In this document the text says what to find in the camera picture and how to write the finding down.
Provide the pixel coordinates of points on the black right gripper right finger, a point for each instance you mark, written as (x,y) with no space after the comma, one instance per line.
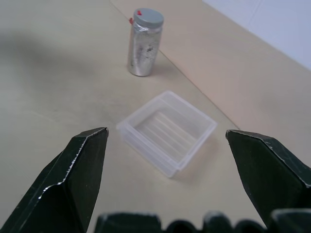
(267,174)

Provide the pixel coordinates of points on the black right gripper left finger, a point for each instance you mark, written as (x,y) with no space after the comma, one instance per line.
(65,184)

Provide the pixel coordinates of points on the clear plastic tray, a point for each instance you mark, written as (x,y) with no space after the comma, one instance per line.
(167,133)

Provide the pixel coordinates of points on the silver jar with grey lid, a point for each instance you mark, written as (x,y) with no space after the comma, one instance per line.
(143,49)

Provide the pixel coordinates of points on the grey plastic jar lid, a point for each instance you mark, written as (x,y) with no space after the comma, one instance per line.
(148,17)

